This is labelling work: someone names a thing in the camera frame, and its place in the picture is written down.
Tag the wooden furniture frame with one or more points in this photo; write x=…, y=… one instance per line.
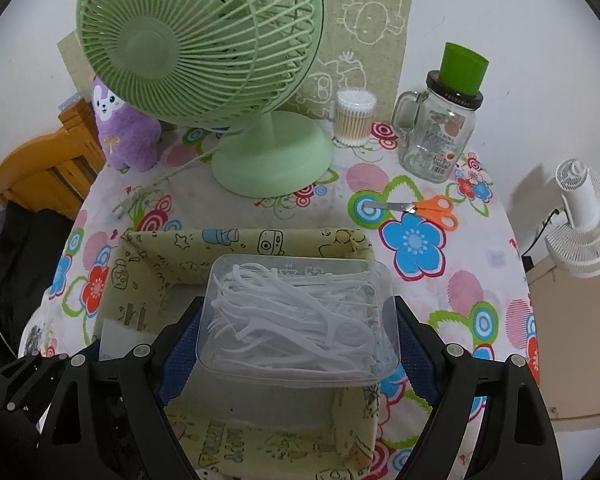
x=45, y=165

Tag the green plastic cup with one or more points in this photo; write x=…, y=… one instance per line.
x=462, y=67

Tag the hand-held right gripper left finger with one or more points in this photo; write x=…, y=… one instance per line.
x=180, y=360

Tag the beige printed wall cloth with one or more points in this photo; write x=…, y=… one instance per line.
x=375, y=20

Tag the yellow printed fabric storage basket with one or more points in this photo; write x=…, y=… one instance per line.
x=150, y=260

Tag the floral tablecloth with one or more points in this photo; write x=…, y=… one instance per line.
x=460, y=260

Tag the white fan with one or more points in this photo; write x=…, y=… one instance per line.
x=582, y=205

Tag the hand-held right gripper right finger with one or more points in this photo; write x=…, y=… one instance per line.
x=420, y=360

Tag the clear box of floss picks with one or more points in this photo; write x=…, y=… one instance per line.
x=290, y=310

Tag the beige cabinet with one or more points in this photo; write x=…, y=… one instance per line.
x=575, y=340

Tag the cotton swab container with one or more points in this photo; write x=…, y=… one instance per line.
x=355, y=120

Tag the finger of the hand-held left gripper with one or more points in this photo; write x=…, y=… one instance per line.
x=20, y=380

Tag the glass jar mug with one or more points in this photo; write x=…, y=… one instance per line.
x=435, y=135

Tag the green desk fan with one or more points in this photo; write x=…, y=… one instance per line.
x=180, y=45

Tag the purple plush toy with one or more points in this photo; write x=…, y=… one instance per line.
x=125, y=130

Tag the dark cloth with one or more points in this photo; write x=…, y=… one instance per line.
x=15, y=260

